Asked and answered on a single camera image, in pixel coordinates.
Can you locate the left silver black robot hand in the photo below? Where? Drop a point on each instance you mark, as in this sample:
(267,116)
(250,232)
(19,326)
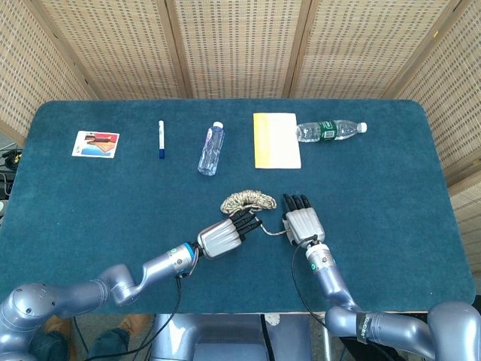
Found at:
(219,238)

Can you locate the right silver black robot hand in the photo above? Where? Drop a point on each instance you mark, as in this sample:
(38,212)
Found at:
(304,225)

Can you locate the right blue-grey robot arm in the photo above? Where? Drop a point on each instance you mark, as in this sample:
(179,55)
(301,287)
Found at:
(327,278)

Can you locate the yellow white notebook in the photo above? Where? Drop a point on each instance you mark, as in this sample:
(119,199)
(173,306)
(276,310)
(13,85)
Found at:
(278,141)

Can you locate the clear bottle pale blue label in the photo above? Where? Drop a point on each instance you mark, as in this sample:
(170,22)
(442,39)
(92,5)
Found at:
(210,150)

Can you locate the blue-grey robot torso base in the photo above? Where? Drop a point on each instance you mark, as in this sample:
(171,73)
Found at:
(225,338)

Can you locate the clear bottle green label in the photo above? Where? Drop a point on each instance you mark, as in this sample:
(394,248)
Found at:
(338,129)

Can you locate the blue felt table cover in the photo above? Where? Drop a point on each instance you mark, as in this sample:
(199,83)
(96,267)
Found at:
(112,210)

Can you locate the white marker blue cap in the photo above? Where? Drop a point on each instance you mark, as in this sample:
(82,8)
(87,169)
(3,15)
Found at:
(161,139)

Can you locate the brown leather shoe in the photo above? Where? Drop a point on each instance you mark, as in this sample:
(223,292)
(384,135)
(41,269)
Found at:
(135,322)

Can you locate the metal table leg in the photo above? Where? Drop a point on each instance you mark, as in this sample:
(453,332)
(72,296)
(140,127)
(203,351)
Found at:
(327,349)

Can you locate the blue jeans leg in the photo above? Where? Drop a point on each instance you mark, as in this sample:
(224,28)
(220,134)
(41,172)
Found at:
(109,344)
(49,347)

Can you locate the illustrated picture card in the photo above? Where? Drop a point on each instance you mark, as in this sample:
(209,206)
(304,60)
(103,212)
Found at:
(95,144)

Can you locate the woven bamboo screen panel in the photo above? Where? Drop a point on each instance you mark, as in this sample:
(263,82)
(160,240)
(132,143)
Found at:
(447,97)
(112,49)
(22,75)
(240,49)
(469,225)
(368,49)

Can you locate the grey electrical device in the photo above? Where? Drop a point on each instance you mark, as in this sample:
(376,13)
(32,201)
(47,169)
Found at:
(5,184)

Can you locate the white table bracket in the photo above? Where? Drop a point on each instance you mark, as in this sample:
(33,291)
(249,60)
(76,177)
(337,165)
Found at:
(272,319)

